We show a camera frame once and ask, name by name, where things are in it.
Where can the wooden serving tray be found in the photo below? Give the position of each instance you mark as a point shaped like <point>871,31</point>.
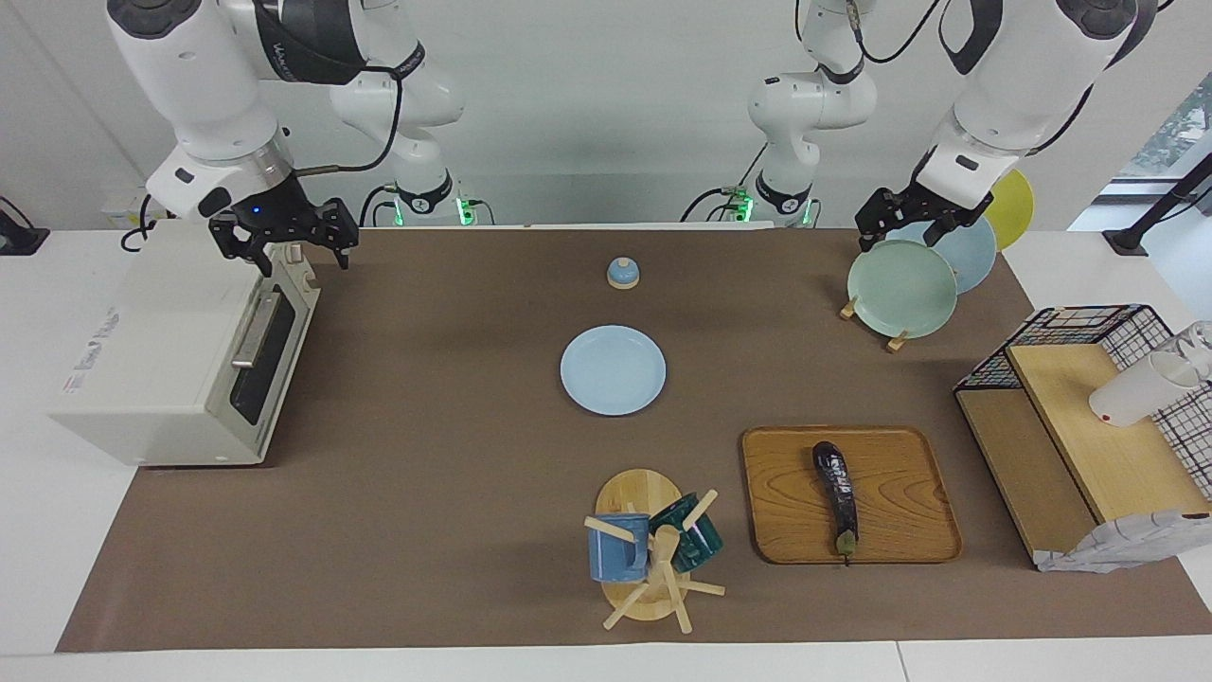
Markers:
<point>900,493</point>

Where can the dark purple eggplant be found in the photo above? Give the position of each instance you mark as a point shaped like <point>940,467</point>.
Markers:
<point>837,493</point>

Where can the cream toaster oven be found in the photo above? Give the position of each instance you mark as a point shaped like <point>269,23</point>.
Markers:
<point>151,341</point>

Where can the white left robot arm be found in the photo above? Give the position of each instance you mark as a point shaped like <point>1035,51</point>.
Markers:
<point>1013,85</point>

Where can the small blue dome bell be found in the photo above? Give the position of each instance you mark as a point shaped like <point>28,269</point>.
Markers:
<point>623,274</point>

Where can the brown table mat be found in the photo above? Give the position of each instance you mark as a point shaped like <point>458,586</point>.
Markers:
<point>454,426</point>

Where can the blue mug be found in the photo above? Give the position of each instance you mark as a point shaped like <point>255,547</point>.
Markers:
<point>615,554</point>

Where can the clear glass cup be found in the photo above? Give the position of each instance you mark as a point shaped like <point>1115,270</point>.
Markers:
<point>1201,346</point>

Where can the wooden step shelf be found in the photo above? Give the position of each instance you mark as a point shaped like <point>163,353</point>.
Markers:
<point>1108,455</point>

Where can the large light blue plate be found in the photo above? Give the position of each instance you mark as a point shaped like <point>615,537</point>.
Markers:
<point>975,260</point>

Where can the black clamp mount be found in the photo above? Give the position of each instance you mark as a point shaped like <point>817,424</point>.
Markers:
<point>19,237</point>

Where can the white paper cup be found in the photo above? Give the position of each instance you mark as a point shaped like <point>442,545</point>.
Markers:
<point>1131,393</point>

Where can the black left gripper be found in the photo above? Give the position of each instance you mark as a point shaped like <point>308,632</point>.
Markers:
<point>933,210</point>

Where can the small light blue plate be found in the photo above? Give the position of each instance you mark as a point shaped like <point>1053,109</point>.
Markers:
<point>613,371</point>

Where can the white marbled cloth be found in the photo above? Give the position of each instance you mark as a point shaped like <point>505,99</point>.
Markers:
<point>1117,547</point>

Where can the pale green plate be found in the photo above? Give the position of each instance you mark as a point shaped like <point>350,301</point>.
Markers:
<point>900,294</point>

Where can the wooden plate rack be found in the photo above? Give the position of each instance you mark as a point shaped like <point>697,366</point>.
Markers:
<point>897,341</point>

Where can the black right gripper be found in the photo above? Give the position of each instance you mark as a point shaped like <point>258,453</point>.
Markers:
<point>279,213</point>

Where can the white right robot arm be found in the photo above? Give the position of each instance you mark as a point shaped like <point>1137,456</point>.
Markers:
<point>189,76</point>

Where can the yellow plate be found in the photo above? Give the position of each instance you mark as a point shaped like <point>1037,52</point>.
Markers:
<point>1015,208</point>

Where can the black clamp stand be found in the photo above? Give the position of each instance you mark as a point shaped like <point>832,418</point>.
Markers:
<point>1160,210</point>

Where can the wooden mug tree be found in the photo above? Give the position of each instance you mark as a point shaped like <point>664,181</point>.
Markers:
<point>636,493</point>

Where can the dark green mug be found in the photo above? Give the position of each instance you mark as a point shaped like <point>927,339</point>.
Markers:
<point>701,545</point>

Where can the window with outdoor view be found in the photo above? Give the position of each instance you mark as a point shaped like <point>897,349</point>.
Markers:
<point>1184,123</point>

